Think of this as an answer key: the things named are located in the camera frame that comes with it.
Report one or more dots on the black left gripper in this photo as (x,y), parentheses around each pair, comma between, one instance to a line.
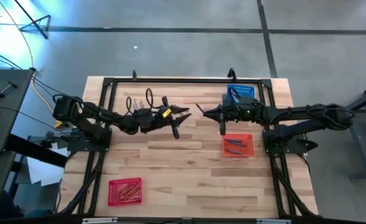
(155,119)

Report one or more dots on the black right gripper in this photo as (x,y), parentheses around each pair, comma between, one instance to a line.
(242,112)

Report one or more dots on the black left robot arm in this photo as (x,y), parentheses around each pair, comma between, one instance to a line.
(89,119)

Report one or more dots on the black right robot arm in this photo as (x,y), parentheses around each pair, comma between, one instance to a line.
(310,112)

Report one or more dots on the blue plastic basket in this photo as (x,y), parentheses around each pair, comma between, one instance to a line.
(246,90)

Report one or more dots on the orange plastic basket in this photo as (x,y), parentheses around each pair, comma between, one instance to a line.
(248,149)

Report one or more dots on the red plastic basket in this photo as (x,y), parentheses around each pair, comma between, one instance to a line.
(114,186)

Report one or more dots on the yellow connector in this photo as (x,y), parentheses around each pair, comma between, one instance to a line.
(58,124)

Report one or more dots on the grey metal desk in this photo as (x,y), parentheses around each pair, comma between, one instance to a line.
(357,104)

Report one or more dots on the black diagonal beam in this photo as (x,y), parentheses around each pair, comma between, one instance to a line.
(36,151)

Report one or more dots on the white paper sheet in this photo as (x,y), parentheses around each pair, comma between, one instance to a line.
(43,171)

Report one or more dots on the dark side table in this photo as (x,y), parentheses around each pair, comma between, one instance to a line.
(5,124)

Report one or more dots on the black tripod stand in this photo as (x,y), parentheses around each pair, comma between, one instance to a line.
(32,20)

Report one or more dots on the black aluminium table frame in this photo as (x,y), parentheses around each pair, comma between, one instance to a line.
(186,81)

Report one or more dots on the black frame clamp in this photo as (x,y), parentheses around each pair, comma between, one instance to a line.
(134,74)
(231,74)

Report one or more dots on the white bracket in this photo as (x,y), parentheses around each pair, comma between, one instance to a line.
(99,220)
(273,221)

